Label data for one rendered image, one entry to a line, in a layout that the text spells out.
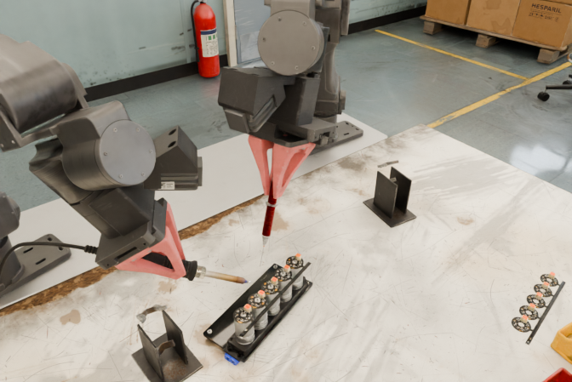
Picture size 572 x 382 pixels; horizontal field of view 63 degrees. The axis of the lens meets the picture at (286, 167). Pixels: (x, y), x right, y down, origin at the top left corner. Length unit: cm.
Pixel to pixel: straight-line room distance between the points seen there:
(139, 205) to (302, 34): 23
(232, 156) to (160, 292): 39
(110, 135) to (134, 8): 283
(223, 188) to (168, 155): 47
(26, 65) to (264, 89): 21
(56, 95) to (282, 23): 22
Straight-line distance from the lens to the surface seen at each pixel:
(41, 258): 85
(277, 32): 44
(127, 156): 42
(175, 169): 47
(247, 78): 44
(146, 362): 67
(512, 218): 94
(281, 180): 55
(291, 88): 50
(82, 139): 43
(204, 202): 89
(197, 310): 71
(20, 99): 47
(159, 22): 331
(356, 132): 110
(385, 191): 84
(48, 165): 48
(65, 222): 92
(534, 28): 411
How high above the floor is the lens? 128
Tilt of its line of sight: 33 degrees down
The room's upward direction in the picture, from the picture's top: straight up
